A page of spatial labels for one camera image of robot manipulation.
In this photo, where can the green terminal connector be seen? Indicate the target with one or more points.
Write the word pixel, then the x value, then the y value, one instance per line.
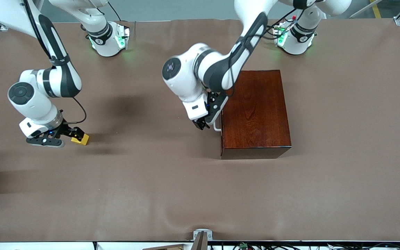
pixel 243 246

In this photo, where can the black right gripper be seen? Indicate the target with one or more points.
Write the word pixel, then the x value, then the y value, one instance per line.
pixel 65 129

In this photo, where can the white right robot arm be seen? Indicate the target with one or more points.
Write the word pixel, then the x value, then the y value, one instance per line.
pixel 30 97

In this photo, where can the brown table mat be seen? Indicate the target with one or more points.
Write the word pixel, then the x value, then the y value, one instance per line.
pixel 82 191

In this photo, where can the yellow wooden block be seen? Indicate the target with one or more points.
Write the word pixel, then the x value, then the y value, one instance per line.
pixel 83 141

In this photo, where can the light wooden board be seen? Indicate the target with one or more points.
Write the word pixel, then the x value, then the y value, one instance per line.
pixel 167 248

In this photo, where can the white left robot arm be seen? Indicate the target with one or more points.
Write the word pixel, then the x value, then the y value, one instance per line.
pixel 182 80

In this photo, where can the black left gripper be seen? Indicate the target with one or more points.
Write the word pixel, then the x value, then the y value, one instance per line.
pixel 201 123

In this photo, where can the dark red wooden cabinet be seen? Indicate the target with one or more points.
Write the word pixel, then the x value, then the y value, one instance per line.
pixel 255 111

